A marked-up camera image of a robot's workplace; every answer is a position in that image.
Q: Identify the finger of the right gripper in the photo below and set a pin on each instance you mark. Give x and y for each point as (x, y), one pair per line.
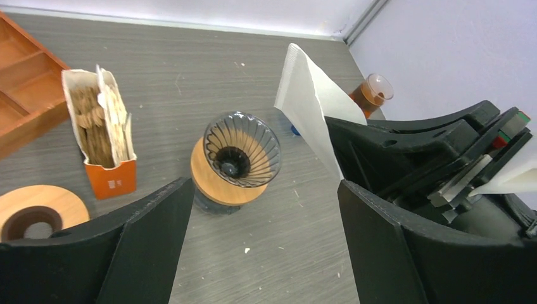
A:
(477, 116)
(391, 163)

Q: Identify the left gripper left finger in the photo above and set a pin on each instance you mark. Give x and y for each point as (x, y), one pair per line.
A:
(129, 255)

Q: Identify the orange wooden compartment tray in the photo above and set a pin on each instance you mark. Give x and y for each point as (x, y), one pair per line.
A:
(32, 98)

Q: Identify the white paper coffee filter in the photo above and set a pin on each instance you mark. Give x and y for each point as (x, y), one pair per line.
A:
(306, 95)

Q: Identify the orange coffee filter box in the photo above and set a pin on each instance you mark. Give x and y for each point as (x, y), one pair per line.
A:
(112, 182)

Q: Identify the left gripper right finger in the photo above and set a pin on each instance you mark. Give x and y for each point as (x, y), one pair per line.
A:
(400, 257)

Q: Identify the amber glass carafe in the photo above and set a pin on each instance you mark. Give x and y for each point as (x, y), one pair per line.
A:
(372, 93)

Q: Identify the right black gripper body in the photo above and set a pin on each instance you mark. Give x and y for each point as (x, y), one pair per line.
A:
(469, 201)

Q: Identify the blue glass dripper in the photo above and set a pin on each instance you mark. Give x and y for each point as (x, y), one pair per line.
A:
(295, 131)

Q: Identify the clear glass mug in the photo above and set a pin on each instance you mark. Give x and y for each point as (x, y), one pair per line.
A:
(207, 205)

